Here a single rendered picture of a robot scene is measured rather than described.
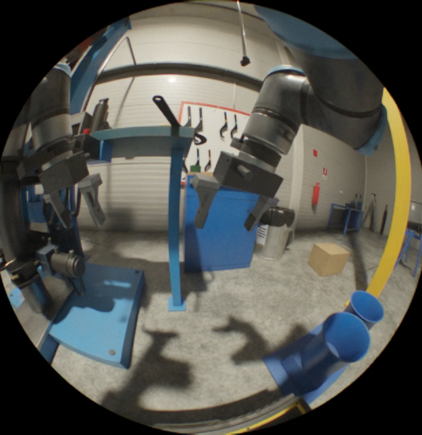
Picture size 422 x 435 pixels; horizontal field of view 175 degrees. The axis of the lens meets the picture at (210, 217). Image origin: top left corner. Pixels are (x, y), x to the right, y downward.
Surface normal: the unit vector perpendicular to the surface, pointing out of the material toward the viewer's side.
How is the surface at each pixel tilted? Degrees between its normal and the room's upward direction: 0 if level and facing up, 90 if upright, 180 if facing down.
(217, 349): 0
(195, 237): 90
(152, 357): 0
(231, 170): 114
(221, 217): 90
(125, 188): 90
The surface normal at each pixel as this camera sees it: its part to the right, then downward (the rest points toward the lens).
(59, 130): 0.99, 0.09
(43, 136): 0.62, 0.48
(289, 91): -0.85, 0.37
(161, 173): 0.22, 0.23
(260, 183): 0.29, 0.61
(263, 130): -0.52, 0.30
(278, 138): 0.00, 0.56
